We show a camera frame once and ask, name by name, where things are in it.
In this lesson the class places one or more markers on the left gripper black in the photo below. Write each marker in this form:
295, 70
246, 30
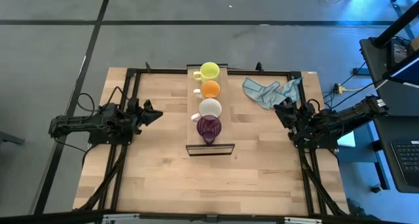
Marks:
135, 116

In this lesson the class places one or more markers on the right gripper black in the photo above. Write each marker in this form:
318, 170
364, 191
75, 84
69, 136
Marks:
301, 119

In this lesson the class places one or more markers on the orange mug with white inside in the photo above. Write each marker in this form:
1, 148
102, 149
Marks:
210, 107

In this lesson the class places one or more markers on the purple ribbed cup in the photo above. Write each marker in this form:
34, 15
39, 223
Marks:
209, 127

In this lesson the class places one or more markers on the lime yellow mug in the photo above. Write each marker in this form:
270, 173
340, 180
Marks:
209, 71

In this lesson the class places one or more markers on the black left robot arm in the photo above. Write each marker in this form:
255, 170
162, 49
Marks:
85, 122

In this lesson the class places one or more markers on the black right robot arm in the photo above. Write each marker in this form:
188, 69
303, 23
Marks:
347, 117

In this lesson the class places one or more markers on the light blue cloth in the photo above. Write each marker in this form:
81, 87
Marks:
268, 93

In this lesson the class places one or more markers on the power strip with yellow plug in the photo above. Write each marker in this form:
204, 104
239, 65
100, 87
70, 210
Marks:
338, 88

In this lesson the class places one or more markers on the white paper sheet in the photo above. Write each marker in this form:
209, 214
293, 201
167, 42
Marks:
347, 140

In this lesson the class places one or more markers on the black desk under keyboard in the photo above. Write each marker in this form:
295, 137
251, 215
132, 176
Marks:
386, 129

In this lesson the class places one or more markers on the black side desk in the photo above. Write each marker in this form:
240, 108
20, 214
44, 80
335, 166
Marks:
393, 96

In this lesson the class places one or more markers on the person's shoe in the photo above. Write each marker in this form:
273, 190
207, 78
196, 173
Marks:
358, 207

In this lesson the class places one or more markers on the black device box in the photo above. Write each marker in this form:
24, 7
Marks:
397, 53

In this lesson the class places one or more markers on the blue laptop lid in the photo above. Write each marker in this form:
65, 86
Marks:
407, 71

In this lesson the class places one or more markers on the black keyboard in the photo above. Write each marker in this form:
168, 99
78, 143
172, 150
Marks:
409, 158

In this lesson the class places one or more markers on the black slanted pole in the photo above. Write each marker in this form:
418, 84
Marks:
396, 26

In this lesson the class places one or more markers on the grey chair foot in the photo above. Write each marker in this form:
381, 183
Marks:
10, 139

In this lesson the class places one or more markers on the wooden shelf with black frame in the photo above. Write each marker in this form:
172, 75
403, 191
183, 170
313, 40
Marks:
226, 119

